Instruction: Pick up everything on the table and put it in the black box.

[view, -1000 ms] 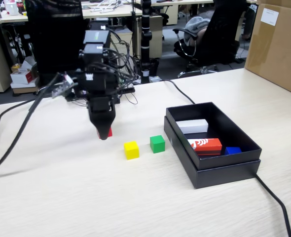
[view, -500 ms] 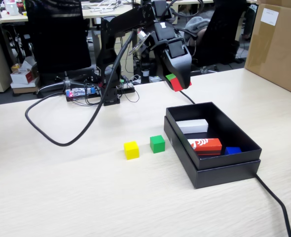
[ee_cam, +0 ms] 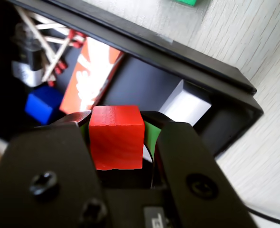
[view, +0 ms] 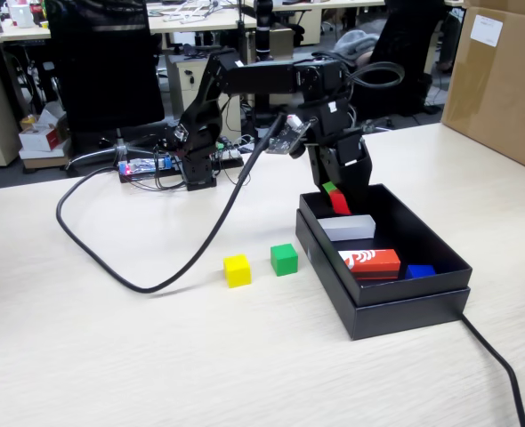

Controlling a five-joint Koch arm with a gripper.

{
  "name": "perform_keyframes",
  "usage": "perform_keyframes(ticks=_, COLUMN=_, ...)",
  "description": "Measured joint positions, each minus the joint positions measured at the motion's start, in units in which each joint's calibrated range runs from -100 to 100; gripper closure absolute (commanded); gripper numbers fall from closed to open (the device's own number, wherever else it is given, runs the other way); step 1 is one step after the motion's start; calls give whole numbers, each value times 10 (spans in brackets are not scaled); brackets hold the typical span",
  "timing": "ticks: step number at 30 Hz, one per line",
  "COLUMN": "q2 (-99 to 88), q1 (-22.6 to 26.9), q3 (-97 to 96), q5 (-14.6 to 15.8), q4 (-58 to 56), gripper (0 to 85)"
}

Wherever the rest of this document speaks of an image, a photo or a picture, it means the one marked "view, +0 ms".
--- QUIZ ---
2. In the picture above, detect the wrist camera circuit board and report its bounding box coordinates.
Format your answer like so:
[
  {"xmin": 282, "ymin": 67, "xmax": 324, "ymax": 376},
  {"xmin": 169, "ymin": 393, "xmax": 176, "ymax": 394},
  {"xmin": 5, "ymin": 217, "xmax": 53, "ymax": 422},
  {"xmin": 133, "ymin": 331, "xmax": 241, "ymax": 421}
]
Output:
[{"xmin": 264, "ymin": 113, "xmax": 312, "ymax": 159}]

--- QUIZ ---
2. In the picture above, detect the beige background desk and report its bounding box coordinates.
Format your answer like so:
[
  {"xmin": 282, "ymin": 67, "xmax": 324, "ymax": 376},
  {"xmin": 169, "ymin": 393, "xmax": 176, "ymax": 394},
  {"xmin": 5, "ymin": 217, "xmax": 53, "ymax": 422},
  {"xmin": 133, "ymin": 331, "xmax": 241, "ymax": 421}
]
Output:
[{"xmin": 0, "ymin": 8, "xmax": 246, "ymax": 45}]

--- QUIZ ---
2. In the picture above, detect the black cardboard box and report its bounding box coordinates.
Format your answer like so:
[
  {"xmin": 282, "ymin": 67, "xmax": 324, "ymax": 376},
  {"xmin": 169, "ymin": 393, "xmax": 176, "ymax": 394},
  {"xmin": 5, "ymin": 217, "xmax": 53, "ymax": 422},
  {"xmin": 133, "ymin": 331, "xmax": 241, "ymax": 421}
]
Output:
[{"xmin": 298, "ymin": 182, "xmax": 474, "ymax": 308}]

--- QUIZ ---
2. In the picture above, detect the small board green LED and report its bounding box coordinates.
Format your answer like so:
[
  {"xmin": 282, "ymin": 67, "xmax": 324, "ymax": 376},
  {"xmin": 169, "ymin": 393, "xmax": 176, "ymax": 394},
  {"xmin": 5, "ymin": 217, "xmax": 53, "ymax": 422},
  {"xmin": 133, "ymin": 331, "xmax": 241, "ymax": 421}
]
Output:
[{"xmin": 215, "ymin": 137, "xmax": 254, "ymax": 161}]

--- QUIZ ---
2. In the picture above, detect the white box pink label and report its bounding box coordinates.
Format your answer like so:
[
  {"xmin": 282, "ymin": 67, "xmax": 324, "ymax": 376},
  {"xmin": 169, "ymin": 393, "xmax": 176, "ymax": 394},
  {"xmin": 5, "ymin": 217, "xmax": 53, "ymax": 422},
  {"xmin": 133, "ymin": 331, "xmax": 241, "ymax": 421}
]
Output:
[{"xmin": 9, "ymin": 3, "xmax": 33, "ymax": 28}]

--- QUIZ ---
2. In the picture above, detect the black articulated stand pole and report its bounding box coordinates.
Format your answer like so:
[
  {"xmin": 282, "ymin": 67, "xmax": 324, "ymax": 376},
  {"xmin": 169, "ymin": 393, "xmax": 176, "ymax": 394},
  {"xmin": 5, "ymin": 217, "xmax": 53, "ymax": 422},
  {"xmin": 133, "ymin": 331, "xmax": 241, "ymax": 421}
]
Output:
[{"xmin": 252, "ymin": 0, "xmax": 286, "ymax": 150}]

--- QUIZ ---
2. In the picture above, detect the open white carton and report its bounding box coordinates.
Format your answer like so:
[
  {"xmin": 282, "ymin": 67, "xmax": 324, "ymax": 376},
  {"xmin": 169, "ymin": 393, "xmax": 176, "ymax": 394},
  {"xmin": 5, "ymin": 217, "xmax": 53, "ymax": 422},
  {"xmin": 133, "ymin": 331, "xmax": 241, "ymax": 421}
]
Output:
[{"xmin": 35, "ymin": 101, "xmax": 68, "ymax": 130}]

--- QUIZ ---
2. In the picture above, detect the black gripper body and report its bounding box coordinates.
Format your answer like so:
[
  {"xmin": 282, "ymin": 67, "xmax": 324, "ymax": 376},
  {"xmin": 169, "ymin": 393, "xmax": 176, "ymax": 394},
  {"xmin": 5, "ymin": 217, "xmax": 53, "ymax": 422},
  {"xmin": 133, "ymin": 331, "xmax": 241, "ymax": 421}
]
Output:
[{"xmin": 298, "ymin": 98, "xmax": 367, "ymax": 166}]

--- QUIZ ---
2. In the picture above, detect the red wooden cube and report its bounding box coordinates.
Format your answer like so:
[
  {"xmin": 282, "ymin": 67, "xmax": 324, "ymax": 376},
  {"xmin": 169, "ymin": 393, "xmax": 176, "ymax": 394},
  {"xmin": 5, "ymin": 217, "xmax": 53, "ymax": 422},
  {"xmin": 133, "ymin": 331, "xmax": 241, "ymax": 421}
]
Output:
[{"xmin": 327, "ymin": 189, "xmax": 353, "ymax": 217}]

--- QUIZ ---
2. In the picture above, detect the blue wooden cube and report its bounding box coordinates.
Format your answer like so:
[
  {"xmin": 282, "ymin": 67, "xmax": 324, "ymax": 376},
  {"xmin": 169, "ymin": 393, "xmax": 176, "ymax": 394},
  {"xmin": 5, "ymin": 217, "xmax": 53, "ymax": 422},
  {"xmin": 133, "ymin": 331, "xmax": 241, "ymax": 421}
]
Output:
[{"xmin": 405, "ymin": 264, "xmax": 437, "ymax": 280}]

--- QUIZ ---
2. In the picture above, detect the white red carton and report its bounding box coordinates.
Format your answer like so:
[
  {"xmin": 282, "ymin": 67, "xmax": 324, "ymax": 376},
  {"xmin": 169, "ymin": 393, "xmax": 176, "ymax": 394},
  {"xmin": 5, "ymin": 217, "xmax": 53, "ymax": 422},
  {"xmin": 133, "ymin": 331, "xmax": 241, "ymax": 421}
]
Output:
[{"xmin": 18, "ymin": 124, "xmax": 70, "ymax": 153}]

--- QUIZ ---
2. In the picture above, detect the black chrome office chair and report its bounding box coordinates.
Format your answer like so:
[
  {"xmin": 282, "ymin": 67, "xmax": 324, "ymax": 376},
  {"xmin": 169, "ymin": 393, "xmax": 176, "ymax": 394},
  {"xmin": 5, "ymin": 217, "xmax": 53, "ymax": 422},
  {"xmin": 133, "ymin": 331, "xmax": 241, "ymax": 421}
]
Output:
[{"xmin": 311, "ymin": 0, "xmax": 450, "ymax": 134}]

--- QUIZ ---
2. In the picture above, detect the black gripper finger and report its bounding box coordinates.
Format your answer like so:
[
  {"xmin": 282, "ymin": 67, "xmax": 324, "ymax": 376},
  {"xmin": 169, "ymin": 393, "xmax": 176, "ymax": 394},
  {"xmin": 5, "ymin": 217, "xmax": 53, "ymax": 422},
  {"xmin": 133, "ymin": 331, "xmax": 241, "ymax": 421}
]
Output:
[
  {"xmin": 307, "ymin": 142, "xmax": 340, "ymax": 197},
  {"xmin": 328, "ymin": 146, "xmax": 374, "ymax": 211}
]

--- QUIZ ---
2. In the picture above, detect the controller board red LED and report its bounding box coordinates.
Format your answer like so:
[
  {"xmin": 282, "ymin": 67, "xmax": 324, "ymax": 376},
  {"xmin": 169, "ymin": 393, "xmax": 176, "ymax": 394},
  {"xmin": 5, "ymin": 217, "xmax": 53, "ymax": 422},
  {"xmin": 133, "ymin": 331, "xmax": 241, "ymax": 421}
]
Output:
[{"xmin": 117, "ymin": 156, "xmax": 174, "ymax": 178}]

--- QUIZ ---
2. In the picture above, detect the white laptop stand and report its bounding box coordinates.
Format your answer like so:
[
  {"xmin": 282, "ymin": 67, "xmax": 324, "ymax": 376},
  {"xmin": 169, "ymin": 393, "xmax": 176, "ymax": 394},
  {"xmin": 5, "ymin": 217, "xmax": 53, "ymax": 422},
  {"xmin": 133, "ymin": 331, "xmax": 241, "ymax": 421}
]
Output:
[{"xmin": 150, "ymin": 0, "xmax": 222, "ymax": 24}]

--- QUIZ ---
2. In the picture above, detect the white shipping label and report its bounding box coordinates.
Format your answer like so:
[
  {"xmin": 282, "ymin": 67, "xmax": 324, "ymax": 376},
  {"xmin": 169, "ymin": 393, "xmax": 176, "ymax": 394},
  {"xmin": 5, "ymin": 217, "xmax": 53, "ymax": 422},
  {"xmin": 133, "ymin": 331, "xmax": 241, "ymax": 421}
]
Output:
[{"xmin": 472, "ymin": 13, "xmax": 505, "ymax": 48}]

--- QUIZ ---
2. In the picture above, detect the grey cloth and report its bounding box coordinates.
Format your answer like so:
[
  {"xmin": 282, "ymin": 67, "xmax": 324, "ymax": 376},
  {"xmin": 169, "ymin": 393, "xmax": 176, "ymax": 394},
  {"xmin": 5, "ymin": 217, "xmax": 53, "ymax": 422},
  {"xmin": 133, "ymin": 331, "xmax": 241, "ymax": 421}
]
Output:
[{"xmin": 333, "ymin": 28, "xmax": 379, "ymax": 61}]

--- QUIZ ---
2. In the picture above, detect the black mesh office chair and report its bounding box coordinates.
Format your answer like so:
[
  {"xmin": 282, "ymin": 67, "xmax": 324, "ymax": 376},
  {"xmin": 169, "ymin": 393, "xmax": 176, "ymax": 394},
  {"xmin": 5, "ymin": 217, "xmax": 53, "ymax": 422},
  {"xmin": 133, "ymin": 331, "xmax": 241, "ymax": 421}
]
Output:
[{"xmin": 43, "ymin": 0, "xmax": 168, "ymax": 173}]

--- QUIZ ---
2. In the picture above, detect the brown cabinet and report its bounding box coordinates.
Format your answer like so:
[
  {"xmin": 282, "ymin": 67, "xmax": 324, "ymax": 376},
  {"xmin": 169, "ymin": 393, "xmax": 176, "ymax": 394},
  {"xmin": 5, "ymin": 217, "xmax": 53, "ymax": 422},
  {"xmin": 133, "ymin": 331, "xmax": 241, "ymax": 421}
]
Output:
[{"xmin": 271, "ymin": 27, "xmax": 295, "ymax": 61}]

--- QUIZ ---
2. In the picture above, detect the white small box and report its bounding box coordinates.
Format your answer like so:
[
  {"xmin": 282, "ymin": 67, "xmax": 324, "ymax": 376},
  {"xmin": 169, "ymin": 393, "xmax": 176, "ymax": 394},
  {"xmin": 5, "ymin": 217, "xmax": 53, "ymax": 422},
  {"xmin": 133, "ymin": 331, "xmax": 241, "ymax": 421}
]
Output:
[{"xmin": 318, "ymin": 214, "xmax": 377, "ymax": 242}]

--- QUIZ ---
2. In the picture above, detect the orange matchbox white print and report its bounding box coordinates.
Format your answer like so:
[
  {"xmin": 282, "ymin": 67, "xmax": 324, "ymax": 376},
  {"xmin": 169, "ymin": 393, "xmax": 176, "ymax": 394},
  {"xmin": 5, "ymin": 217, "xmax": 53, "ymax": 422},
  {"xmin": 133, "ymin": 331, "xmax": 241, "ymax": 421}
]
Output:
[{"xmin": 336, "ymin": 248, "xmax": 401, "ymax": 281}]

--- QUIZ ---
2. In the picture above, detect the black servo wire bundle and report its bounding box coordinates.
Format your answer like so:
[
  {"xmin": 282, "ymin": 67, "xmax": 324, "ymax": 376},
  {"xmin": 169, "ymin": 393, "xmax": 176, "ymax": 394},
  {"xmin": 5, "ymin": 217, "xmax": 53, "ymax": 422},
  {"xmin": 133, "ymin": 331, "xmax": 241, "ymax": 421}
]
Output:
[{"xmin": 346, "ymin": 60, "xmax": 407, "ymax": 89}]

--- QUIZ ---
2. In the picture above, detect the green wooden cube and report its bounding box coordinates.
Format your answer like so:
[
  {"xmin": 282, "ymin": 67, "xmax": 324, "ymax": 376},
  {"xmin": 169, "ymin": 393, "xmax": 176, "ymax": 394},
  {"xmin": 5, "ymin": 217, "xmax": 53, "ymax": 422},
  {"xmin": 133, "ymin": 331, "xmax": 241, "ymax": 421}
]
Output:
[{"xmin": 270, "ymin": 243, "xmax": 299, "ymax": 278}]

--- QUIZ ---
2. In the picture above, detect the large brown cardboard box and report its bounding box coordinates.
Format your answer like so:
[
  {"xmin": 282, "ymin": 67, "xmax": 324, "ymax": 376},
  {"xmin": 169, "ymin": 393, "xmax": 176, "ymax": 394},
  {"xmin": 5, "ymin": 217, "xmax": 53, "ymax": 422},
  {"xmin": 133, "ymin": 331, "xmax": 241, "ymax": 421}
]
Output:
[{"xmin": 440, "ymin": 0, "xmax": 525, "ymax": 174}]

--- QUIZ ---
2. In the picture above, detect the yellow wooden cube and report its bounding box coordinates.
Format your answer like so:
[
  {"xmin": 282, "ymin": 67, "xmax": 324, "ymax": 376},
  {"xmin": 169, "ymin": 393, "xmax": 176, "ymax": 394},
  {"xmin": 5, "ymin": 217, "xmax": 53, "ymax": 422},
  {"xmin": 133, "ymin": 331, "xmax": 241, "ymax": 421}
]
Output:
[{"xmin": 222, "ymin": 254, "xmax": 252, "ymax": 289}]

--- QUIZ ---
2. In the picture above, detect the thick black camera cable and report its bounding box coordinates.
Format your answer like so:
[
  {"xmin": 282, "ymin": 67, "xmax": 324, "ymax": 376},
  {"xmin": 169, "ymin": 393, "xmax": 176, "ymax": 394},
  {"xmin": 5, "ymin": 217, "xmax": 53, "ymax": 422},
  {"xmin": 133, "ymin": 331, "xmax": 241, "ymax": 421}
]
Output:
[{"xmin": 56, "ymin": 113, "xmax": 288, "ymax": 294}]

